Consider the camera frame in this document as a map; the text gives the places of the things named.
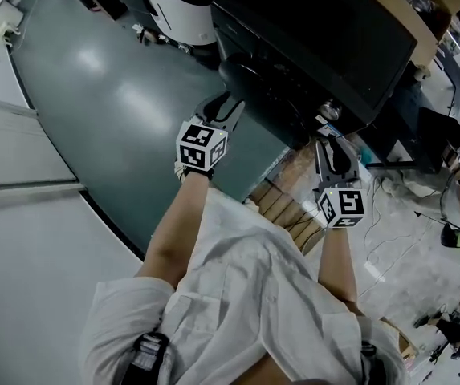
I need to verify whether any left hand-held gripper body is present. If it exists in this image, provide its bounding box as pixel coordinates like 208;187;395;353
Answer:
176;112;237;172

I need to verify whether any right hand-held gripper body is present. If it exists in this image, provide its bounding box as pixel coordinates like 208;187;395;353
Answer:
312;172;369;230

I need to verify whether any person's left forearm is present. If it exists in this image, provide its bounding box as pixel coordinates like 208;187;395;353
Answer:
136;174;211;287

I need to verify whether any person's right forearm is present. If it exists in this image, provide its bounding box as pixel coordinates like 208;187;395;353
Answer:
317;226;365;317

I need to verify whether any round grey metal knob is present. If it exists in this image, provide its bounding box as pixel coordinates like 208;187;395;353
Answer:
320;99;341;121

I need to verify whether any large black machine housing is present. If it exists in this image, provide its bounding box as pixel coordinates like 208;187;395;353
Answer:
210;0;419;150

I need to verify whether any person's left hand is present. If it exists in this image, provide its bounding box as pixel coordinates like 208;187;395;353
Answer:
173;160;215;182

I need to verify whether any blue white sticker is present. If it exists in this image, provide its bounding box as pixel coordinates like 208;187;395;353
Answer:
313;114;345;138

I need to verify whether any wooden pallet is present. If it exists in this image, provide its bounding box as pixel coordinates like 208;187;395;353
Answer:
249;178;329;256

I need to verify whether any white crumpled sheet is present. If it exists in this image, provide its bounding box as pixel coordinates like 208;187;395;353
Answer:
380;166;455;217

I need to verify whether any person's white shirt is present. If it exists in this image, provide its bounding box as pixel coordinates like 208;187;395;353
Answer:
79;186;411;385

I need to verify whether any flat cardboard piece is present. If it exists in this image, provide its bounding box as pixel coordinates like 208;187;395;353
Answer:
379;316;420;361

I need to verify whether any black folding stand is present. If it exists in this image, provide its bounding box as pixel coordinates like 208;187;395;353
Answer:
413;302;460;377

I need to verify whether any large brown cardboard box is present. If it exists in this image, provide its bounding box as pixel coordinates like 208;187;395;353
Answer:
344;0;460;68

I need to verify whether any white stool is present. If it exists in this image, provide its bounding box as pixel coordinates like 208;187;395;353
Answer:
0;20;25;48

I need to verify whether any white cable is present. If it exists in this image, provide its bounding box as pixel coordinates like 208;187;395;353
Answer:
364;174;429;286

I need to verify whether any black cable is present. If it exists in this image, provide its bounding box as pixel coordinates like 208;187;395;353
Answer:
280;209;324;253

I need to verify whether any black frame table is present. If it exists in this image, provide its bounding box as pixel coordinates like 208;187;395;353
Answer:
368;105;460;176

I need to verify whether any black shoulder strap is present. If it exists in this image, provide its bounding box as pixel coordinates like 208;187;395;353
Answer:
132;330;171;377
359;341;380;377

